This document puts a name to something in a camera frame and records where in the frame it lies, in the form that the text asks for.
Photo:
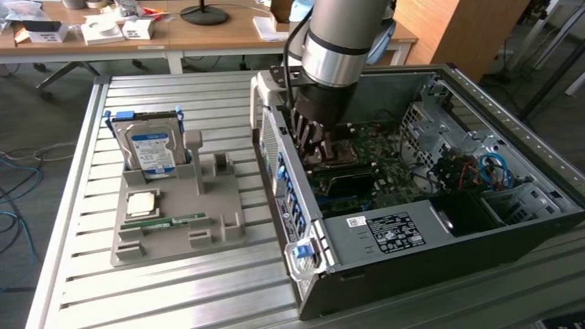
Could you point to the blue case latch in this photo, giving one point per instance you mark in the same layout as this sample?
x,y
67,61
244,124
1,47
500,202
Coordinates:
x,y
303,250

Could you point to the white box with tape roll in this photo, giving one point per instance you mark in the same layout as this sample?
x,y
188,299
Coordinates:
x,y
103,32

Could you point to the black round lamp base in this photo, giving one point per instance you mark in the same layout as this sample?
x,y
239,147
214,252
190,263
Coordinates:
x,y
203,15

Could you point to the blue expansion slot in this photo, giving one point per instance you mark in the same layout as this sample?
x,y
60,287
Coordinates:
x,y
327,199

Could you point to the black GPU graphics card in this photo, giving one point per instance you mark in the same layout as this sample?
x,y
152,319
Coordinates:
x,y
354,185

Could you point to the wooden desk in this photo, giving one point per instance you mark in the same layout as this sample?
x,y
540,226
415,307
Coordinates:
x,y
206,34

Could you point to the wooden cabinet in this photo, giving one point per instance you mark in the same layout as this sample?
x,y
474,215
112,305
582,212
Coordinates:
x,y
458,34

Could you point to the white paper booklet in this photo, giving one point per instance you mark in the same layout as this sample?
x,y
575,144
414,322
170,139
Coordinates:
x,y
270,29

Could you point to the grey power supply unit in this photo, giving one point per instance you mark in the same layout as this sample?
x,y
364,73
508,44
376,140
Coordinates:
x,y
352,240

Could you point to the black open PC case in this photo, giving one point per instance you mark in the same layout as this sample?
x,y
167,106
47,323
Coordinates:
x,y
411,274

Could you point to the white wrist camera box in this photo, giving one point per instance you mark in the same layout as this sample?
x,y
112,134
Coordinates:
x,y
276,87

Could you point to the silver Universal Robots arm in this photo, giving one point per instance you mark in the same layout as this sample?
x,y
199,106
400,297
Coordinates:
x,y
339,34

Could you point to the metal disk bay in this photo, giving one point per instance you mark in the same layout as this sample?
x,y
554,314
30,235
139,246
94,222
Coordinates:
x,y
522,205

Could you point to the white box with black lid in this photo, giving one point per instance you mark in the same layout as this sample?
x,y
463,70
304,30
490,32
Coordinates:
x,y
46,32

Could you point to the brown cardboard box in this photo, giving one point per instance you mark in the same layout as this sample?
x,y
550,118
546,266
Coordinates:
x,y
282,10

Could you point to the hard disk in blue caddy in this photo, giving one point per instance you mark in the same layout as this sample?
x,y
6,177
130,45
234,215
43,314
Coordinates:
x,y
146,147

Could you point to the CPU socket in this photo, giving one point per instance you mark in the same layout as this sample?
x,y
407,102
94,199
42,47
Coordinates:
x,y
347,154

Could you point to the green motherboard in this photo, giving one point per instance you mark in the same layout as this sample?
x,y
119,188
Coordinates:
x,y
403,181

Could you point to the silver CPU chip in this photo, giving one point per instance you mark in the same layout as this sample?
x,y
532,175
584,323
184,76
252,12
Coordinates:
x,y
139,205

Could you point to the small white labelled box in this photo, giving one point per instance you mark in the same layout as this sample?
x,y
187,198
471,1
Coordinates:
x,y
138,30

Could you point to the grey parts rack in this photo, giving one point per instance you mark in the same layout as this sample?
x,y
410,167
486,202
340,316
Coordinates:
x,y
183,205

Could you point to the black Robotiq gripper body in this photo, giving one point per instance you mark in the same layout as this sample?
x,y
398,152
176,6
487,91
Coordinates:
x,y
324,103

